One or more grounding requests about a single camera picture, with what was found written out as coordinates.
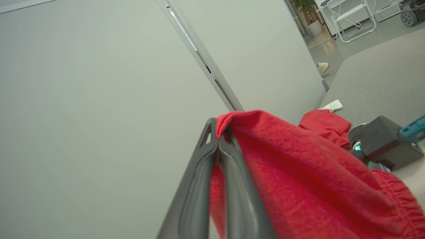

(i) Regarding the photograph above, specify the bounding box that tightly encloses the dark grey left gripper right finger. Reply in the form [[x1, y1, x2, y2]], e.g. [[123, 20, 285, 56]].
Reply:
[[217, 131, 279, 239]]

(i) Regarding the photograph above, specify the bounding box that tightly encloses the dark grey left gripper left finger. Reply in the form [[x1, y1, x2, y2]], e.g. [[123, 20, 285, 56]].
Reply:
[[156, 118, 219, 239]]

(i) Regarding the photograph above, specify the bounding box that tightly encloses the red garment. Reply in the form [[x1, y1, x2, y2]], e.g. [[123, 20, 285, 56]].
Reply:
[[209, 100, 425, 239]]

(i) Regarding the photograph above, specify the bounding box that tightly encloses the grey fabric sofa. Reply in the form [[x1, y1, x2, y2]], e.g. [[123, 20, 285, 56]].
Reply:
[[319, 28, 425, 213]]

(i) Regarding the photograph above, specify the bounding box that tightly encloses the green plant in white pot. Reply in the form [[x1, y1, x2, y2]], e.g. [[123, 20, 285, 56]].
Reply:
[[292, 0, 323, 38]]

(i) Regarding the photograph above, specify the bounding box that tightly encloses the white perforated box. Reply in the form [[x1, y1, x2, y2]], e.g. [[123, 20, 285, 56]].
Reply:
[[374, 2, 401, 23]]

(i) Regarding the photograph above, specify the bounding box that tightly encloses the teal cable connector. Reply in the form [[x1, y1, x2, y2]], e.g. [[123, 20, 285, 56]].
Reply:
[[400, 115, 425, 144]]

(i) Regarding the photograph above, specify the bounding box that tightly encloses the white folding frame chair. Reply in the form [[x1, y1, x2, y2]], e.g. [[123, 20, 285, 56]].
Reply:
[[324, 0, 378, 43]]

